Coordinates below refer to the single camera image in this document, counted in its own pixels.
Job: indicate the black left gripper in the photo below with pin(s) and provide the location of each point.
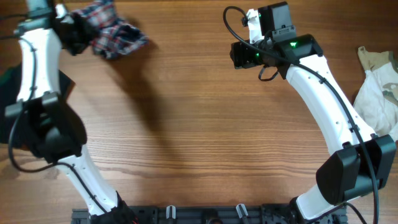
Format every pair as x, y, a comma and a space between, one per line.
92, 33

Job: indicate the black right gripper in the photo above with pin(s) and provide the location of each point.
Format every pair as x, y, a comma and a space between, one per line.
240, 53

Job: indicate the plaid sleeveless shirt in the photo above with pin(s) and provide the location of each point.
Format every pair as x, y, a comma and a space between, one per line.
113, 36

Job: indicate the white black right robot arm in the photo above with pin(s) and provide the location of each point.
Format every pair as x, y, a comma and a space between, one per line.
360, 161

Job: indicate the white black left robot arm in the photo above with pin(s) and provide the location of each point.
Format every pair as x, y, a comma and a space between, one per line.
43, 121

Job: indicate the black folded polo shirt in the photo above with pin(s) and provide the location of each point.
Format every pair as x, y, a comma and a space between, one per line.
10, 87

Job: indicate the beige crumpled garment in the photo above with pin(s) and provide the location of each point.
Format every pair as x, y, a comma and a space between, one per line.
376, 101

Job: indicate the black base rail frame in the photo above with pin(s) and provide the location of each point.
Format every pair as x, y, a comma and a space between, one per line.
264, 214

